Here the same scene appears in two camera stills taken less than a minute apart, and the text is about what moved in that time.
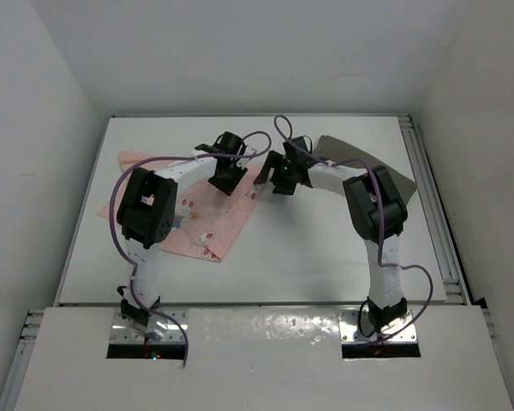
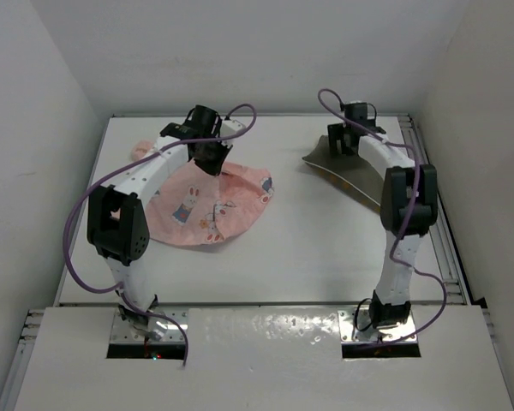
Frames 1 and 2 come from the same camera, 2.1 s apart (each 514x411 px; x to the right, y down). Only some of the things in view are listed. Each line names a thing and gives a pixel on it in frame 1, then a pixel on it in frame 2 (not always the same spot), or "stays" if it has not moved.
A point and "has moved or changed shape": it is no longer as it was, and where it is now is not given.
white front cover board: (265, 360) stays
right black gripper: (278, 175) to (340, 138)
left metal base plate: (124, 332) stays
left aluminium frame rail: (12, 384) stays
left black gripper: (227, 187) to (214, 169)
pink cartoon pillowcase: (205, 216) has moved or changed shape
